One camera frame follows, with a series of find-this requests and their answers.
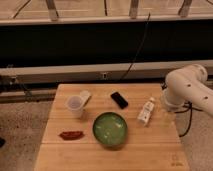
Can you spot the red chili pepper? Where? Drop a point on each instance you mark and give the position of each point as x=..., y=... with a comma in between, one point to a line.
x=71, y=135

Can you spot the white tube bottle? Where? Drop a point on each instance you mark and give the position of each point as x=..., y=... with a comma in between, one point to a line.
x=145, y=113

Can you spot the green ceramic bowl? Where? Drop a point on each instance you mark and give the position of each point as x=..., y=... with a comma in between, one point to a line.
x=110, y=129

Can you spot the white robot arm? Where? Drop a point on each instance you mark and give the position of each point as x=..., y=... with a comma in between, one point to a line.
x=188, y=84

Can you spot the small beige card block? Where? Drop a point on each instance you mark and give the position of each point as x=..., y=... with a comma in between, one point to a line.
x=85, y=96

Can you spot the black smartphone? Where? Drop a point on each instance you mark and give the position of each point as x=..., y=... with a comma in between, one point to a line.
x=122, y=103

